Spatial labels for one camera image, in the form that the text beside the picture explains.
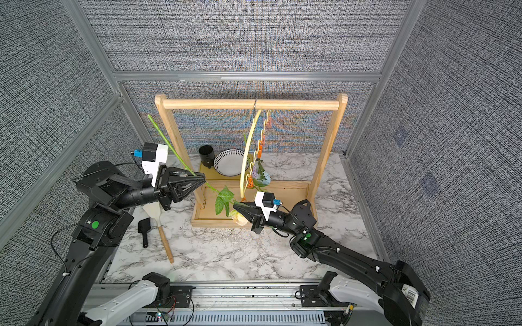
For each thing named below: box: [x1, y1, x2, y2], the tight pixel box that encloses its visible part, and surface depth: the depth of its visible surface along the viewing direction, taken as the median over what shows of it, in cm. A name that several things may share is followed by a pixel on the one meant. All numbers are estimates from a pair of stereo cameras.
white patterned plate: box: [213, 148, 250, 178], surface depth 119 cm
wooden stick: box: [157, 225, 174, 264], surface depth 88 cm
